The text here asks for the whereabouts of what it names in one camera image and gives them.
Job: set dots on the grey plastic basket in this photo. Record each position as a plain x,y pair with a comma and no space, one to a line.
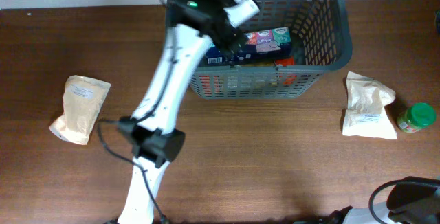
319,31

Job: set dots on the beige pouch with label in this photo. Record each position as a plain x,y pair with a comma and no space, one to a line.
82,101

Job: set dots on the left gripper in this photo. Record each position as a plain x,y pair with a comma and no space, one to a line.
232,42

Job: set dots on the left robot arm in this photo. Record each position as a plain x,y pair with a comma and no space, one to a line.
192,27

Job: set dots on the Kleenex tissue multipack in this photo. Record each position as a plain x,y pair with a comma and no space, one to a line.
261,46

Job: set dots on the green lidded jar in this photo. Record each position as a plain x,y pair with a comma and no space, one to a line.
419,116

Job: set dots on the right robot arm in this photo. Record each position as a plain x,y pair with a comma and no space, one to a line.
411,200

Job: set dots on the orange pasta packet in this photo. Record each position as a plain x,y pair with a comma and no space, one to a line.
245,85

